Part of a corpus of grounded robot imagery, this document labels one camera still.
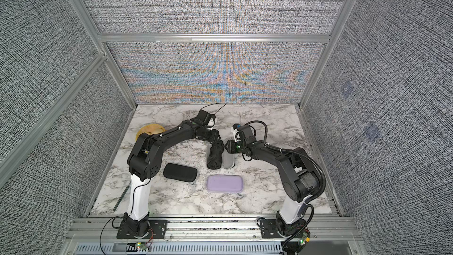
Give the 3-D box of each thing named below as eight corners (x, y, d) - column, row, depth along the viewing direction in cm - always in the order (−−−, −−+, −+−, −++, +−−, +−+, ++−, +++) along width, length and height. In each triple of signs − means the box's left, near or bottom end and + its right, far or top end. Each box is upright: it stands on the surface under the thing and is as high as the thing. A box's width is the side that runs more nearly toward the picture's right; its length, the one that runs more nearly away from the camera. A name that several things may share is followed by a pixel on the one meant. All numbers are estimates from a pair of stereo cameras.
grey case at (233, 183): (206, 193, 85) (205, 190, 81) (207, 178, 90) (207, 174, 86) (243, 193, 85) (243, 190, 81) (242, 178, 90) (242, 174, 86)
